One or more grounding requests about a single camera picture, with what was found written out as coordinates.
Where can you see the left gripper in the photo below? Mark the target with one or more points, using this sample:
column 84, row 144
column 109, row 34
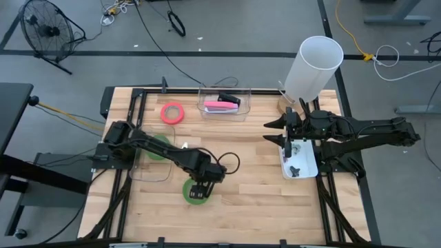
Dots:
column 208, row 172

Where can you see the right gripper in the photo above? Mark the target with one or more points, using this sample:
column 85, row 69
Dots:
column 301, row 125

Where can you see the green tape roll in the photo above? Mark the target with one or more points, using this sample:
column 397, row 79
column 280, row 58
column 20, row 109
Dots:
column 186, row 196
column 156, row 157

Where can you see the blue staple remover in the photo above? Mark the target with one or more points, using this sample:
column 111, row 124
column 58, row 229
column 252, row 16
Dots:
column 296, row 149

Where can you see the black stapler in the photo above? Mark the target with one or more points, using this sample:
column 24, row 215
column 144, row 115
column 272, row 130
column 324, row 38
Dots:
column 229, row 98

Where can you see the pink stapler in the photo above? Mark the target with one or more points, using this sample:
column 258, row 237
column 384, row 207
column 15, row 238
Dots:
column 220, row 106

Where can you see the coral red tape roll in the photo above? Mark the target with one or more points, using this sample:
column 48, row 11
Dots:
column 162, row 113

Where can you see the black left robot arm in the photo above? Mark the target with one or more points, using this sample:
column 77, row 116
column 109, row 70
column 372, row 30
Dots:
column 165, row 151

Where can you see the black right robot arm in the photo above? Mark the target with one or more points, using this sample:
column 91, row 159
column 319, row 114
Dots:
column 372, row 127

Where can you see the clear plastic bin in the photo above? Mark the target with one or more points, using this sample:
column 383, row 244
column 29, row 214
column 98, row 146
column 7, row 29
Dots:
column 151, row 174
column 244, row 115

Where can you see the white plastic bin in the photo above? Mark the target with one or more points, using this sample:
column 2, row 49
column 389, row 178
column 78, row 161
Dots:
column 306, row 165

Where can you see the white shade table lamp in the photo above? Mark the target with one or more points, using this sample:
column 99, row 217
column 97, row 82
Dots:
column 317, row 69

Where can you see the grey desk foot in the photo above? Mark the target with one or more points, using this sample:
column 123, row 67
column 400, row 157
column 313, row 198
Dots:
column 427, row 109

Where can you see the grey desk leg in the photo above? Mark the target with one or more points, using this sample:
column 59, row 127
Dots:
column 396, row 20

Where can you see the black caster wheel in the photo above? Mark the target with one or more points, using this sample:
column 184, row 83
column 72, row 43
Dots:
column 20, row 234

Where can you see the black desk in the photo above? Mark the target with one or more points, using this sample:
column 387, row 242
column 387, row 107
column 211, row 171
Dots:
column 13, row 110

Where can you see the black floor fan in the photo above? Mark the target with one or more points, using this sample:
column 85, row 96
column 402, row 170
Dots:
column 48, row 31

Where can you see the black table frame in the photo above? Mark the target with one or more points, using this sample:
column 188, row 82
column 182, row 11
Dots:
column 267, row 91

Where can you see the black desk base frame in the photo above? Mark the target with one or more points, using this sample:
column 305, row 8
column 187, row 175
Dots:
column 34, row 172

